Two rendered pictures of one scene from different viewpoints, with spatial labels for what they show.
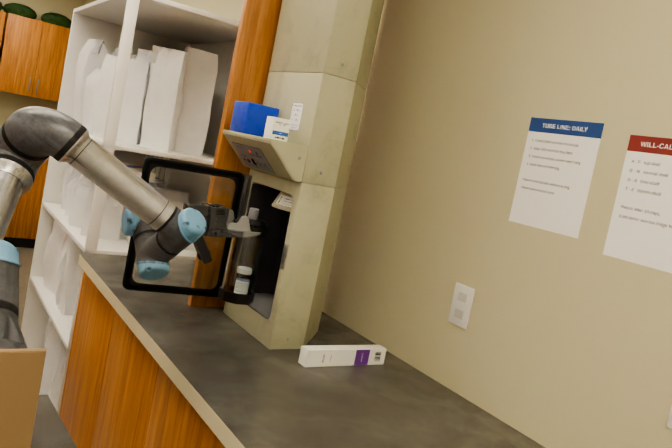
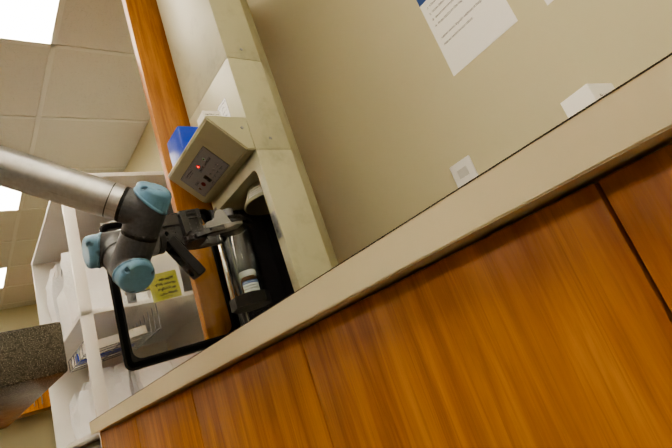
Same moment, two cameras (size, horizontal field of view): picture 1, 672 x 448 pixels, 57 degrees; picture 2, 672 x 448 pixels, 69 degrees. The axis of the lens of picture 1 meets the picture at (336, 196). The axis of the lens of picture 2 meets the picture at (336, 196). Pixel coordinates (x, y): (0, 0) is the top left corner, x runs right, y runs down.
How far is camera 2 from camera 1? 0.86 m
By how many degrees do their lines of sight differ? 24
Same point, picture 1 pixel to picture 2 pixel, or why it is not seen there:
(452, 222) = (411, 131)
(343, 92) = (254, 70)
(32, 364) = not seen: outside the picture
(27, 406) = not seen: outside the picture
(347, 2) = (219, 4)
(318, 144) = (254, 114)
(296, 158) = (239, 128)
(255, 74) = not seen: hidden behind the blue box
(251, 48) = (165, 112)
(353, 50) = (244, 38)
